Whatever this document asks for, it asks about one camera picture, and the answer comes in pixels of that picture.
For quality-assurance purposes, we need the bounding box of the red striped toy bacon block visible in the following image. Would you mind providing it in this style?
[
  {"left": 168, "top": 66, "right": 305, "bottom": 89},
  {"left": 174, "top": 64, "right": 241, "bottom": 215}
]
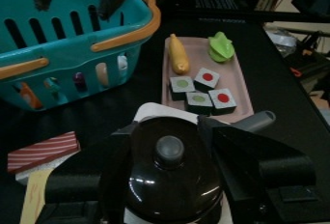
[{"left": 7, "top": 130, "right": 82, "bottom": 175}]

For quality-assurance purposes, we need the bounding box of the beige wooden toy slice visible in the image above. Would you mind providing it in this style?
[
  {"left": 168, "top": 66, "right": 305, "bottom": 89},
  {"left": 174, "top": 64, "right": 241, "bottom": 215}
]
[{"left": 19, "top": 168, "right": 57, "bottom": 224}]

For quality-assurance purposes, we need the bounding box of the purple toy food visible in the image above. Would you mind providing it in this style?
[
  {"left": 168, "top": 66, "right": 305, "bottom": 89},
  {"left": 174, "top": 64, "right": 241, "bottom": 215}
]
[{"left": 73, "top": 71, "right": 90, "bottom": 93}]

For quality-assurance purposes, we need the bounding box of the teal toy food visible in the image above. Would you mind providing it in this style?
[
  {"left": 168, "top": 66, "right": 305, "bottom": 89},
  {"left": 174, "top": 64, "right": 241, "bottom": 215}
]
[{"left": 45, "top": 76, "right": 66, "bottom": 101}]

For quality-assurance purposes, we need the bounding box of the green toy leaf vegetable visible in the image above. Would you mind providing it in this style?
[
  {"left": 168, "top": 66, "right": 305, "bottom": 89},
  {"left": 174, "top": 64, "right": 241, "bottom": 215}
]
[{"left": 208, "top": 31, "right": 237, "bottom": 64}]

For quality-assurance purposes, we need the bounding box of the silver foil bundle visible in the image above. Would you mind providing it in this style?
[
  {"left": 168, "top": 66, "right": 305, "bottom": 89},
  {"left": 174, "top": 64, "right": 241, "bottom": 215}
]
[{"left": 265, "top": 28, "right": 300, "bottom": 57}]

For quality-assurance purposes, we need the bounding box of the red clamp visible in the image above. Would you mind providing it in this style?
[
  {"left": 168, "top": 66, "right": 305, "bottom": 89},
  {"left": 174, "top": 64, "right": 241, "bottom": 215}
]
[{"left": 289, "top": 67, "right": 305, "bottom": 78}]

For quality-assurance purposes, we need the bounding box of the pink rectangular tray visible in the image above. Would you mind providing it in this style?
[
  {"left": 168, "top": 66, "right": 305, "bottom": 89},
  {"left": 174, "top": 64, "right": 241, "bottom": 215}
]
[{"left": 162, "top": 36, "right": 256, "bottom": 125}]

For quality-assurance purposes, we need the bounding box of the sushi roll with red dot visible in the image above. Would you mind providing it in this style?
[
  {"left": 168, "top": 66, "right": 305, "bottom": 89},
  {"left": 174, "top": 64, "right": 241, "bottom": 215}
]
[
  {"left": 208, "top": 88, "right": 238, "bottom": 117},
  {"left": 193, "top": 67, "right": 222, "bottom": 94}
]

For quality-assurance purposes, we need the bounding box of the orange toy food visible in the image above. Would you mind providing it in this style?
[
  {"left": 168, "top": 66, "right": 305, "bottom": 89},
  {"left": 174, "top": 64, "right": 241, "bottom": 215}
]
[{"left": 19, "top": 81, "right": 45, "bottom": 110}]

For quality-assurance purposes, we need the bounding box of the teal basket with orange handles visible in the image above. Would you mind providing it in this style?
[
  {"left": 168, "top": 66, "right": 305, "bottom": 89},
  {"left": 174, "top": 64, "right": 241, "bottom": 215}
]
[{"left": 0, "top": 0, "right": 164, "bottom": 112}]

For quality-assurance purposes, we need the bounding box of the black pot lid grey knob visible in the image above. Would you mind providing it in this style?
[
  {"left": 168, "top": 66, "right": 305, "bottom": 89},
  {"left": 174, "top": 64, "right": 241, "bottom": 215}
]
[{"left": 123, "top": 116, "right": 225, "bottom": 223}]

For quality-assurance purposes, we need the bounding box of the peach toy food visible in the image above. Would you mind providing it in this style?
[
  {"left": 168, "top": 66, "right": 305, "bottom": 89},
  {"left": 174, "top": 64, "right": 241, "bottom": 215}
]
[{"left": 94, "top": 62, "right": 110, "bottom": 88}]

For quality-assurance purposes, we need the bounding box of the sushi roll with green dot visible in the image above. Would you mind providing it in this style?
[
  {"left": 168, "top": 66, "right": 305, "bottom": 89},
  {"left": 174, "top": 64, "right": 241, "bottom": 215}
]
[
  {"left": 185, "top": 91, "right": 214, "bottom": 117},
  {"left": 169, "top": 75, "right": 198, "bottom": 101}
]

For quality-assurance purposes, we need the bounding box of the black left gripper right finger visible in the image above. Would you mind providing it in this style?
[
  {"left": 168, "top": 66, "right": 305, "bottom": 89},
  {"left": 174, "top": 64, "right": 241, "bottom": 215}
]
[{"left": 198, "top": 115, "right": 330, "bottom": 224}]

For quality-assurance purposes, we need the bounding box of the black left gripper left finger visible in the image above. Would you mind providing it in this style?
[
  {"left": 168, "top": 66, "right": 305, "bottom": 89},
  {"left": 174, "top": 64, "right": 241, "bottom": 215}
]
[{"left": 35, "top": 121, "right": 139, "bottom": 224}]

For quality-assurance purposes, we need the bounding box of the black gear with cables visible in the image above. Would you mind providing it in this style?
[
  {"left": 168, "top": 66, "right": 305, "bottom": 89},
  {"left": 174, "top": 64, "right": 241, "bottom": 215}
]
[{"left": 282, "top": 30, "right": 330, "bottom": 81}]

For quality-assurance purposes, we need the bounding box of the white toy food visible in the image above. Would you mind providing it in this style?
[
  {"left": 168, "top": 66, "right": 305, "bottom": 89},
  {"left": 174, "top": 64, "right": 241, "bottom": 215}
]
[{"left": 117, "top": 54, "right": 129, "bottom": 79}]

